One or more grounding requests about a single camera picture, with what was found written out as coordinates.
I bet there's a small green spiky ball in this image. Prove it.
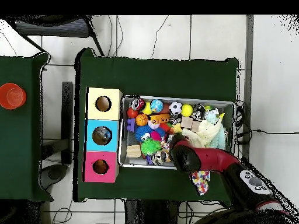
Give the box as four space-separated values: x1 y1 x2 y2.
140 138 162 156

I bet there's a small basketball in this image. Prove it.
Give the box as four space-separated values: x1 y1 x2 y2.
135 113 150 127

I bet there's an orange toy brick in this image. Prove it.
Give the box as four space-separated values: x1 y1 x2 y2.
149 113 171 124

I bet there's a cream knitted cloth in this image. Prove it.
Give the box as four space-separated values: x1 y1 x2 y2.
181 118 223 148

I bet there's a crushed red can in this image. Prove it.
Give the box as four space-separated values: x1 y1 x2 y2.
129 98 146 111

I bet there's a black cable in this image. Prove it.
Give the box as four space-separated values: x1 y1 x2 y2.
237 128 299 144

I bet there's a ridged wooden block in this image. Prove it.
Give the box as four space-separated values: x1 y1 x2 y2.
126 144 142 159

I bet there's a wire mesh bin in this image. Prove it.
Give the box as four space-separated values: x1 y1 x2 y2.
118 94 237 170

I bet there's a yellow ball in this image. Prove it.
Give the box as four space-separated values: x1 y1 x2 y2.
181 104 194 117

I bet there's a wooden box with three holes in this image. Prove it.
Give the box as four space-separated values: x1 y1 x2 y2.
82 87 124 183

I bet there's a globe print ball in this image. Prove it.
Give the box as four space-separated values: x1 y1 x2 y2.
149 99 164 113

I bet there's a mint green cloth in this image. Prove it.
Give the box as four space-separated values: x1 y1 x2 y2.
204 108 227 151

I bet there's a dark green table cloth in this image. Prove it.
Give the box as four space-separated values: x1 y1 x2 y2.
0 52 53 201
74 47 239 202

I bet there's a soccer ball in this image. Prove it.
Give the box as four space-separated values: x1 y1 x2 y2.
169 101 183 116

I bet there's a polka dot cloth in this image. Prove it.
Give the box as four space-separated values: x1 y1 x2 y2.
189 170 211 196

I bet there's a crushed silver can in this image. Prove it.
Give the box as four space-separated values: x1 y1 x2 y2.
151 150 171 166

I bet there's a black chair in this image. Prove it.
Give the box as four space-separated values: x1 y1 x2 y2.
9 15 105 57

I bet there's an orange plastic cup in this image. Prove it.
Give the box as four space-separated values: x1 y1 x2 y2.
0 82 27 110

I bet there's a yellow duck plush toy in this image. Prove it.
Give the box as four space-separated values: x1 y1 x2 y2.
171 122 183 134

